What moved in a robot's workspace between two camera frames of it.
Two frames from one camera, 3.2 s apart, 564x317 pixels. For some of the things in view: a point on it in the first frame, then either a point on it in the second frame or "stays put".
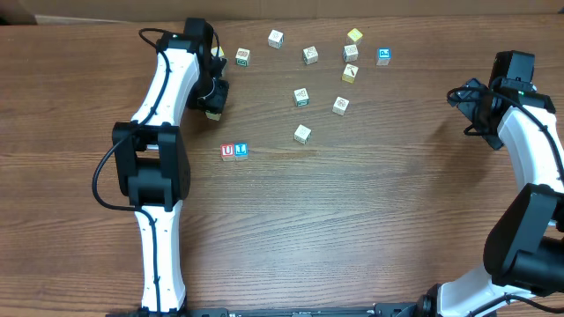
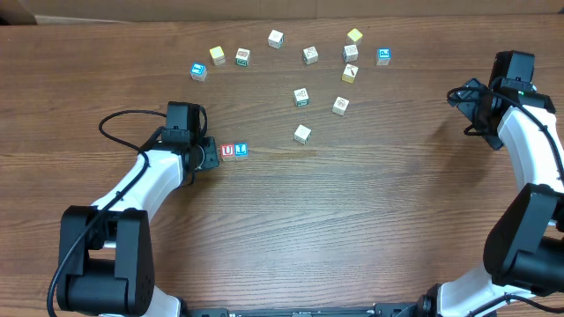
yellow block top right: (354, 34) stays put
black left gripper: (216, 99) → (211, 152)
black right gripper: (492, 135) stays put
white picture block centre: (310, 55) stays put
